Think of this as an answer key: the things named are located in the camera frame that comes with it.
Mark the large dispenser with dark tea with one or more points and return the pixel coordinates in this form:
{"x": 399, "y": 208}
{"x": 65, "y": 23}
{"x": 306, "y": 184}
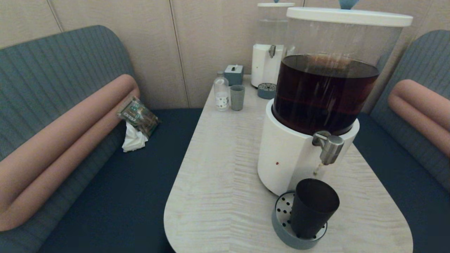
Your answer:
{"x": 309, "y": 116}

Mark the black tapered cup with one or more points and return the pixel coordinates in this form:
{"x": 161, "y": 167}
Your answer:
{"x": 313, "y": 207}

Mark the blue-grey cup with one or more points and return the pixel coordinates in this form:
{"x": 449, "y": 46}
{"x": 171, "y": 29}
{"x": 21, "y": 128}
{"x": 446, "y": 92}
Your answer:
{"x": 237, "y": 98}

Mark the clear plastic water bottle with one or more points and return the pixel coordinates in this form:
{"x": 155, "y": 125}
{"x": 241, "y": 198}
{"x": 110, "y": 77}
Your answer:
{"x": 221, "y": 94}

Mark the small blue-grey perforated drip tray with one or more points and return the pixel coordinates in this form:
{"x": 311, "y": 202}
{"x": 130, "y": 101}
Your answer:
{"x": 266, "y": 91}

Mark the small dispenser with clear water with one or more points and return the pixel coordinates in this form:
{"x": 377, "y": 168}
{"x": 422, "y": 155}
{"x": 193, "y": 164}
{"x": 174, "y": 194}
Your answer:
{"x": 269, "y": 63}

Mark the green brown snack bag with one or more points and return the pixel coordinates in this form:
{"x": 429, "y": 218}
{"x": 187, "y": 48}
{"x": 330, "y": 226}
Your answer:
{"x": 139, "y": 116}

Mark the white crumpled tissue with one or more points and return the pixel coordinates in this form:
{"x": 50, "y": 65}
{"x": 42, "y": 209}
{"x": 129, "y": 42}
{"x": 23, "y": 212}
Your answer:
{"x": 133, "y": 140}

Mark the large blue-grey perforated drip tray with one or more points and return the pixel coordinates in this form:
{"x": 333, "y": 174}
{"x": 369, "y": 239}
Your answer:
{"x": 281, "y": 226}

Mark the white small dispenser lid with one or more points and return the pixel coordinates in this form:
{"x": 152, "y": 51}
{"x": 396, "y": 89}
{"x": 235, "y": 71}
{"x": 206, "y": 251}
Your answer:
{"x": 276, "y": 4}

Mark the pink bolster beside snack bag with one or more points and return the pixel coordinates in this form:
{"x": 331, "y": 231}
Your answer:
{"x": 70, "y": 133}

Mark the white large dispenser lid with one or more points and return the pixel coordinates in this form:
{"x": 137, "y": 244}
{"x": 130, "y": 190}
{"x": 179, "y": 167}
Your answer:
{"x": 348, "y": 16}

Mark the teal empty bench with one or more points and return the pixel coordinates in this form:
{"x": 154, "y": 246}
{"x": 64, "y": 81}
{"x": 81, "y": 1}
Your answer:
{"x": 415, "y": 175}

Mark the pink bolster on empty bench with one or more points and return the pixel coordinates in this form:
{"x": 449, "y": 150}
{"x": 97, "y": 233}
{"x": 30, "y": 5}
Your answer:
{"x": 422, "y": 105}

